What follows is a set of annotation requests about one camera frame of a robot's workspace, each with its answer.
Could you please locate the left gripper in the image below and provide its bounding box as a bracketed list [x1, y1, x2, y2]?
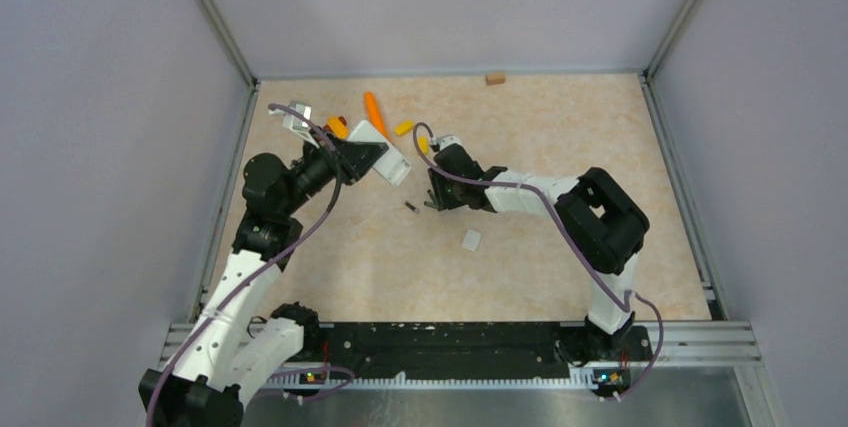
[280, 125, 388, 215]

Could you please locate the white remote with dark screen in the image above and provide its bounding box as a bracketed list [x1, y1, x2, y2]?
[348, 120, 412, 187]

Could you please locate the white battery cover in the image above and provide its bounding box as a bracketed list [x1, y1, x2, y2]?
[461, 229, 482, 252]

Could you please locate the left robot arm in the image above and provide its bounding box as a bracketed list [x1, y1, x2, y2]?
[139, 139, 391, 426]

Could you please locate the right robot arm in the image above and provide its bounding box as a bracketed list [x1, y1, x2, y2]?
[428, 141, 650, 359]

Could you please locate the dark battery on table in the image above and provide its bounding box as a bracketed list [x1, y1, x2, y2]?
[404, 201, 420, 214]

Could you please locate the yellow toy car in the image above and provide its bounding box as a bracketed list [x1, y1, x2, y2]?
[324, 116, 349, 140]

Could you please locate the orange toy microphone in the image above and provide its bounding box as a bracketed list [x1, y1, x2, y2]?
[363, 91, 390, 140]

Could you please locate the yellow block lower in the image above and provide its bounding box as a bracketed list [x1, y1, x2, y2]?
[417, 138, 429, 154]

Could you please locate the yellow block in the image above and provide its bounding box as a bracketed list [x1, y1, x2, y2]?
[393, 120, 415, 137]
[417, 138, 429, 154]

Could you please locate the yellow block upper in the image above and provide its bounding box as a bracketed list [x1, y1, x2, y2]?
[393, 120, 415, 137]

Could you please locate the brown wooden block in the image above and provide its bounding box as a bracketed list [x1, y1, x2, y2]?
[485, 72, 506, 86]

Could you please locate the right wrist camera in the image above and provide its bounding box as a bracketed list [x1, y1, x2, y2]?
[429, 135, 462, 152]

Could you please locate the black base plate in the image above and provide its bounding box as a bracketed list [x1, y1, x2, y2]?
[293, 322, 653, 381]

